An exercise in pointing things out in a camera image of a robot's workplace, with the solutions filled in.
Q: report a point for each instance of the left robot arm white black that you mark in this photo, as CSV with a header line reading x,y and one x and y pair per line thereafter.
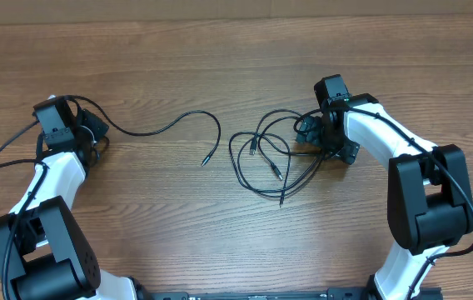
x,y
43,252

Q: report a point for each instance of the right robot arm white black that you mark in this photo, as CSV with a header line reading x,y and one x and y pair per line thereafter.
x,y
429,200

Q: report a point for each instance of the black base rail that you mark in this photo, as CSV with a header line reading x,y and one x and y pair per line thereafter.
x,y
286,295

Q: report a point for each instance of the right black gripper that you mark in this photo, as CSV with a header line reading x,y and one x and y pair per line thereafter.
x,y
310,133

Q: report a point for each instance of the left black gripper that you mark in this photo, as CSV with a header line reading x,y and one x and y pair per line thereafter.
x,y
84,116

